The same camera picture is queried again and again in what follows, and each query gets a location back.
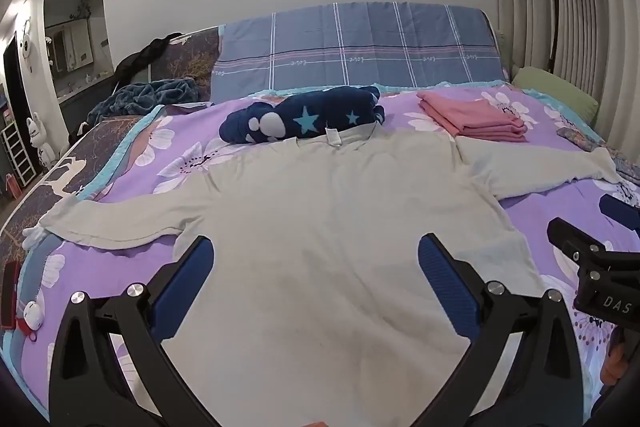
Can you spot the floral patterned folded cloth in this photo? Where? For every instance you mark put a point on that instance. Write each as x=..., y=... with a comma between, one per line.
x=578, y=138

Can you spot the small white plush keychain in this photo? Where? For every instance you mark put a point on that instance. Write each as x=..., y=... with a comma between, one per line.
x=31, y=320

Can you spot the blue plaid headboard cover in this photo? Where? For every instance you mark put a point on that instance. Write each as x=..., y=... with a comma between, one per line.
x=391, y=44

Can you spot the teal fuzzy blanket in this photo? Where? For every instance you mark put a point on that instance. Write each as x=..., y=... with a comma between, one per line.
x=140, y=99

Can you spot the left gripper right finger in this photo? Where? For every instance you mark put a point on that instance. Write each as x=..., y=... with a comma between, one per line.
x=544, y=383

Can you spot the beige pleated curtain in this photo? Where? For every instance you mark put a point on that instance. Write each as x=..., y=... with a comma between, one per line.
x=598, y=51

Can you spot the dark patterned quilt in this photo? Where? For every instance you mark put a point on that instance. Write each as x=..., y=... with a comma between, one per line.
x=75, y=170

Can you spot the grey long-sleeve shirt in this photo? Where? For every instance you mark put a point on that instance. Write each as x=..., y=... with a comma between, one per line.
x=316, y=308

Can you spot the white ladder shelf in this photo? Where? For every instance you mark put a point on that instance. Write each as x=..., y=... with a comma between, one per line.
x=18, y=156

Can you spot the red phone case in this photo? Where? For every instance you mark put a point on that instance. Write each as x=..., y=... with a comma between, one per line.
x=10, y=275

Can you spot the navy star fleece blanket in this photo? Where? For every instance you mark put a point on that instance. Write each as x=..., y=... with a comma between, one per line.
x=304, y=115

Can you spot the white cat figurine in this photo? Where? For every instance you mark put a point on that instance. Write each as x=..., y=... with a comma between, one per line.
x=39, y=139

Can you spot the green pillow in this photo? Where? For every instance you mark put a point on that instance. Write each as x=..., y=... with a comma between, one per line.
x=580, y=102

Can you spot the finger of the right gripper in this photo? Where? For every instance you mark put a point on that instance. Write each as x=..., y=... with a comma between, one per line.
x=574, y=249
x=621, y=212

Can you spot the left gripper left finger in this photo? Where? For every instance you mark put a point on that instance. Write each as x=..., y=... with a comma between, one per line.
x=87, y=385

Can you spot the folded pink garment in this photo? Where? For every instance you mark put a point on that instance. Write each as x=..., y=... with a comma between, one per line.
x=472, y=119

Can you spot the black garment on headboard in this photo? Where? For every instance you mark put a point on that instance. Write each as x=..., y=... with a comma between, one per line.
x=136, y=62

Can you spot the person's right hand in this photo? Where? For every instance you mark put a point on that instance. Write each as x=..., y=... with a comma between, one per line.
x=615, y=363

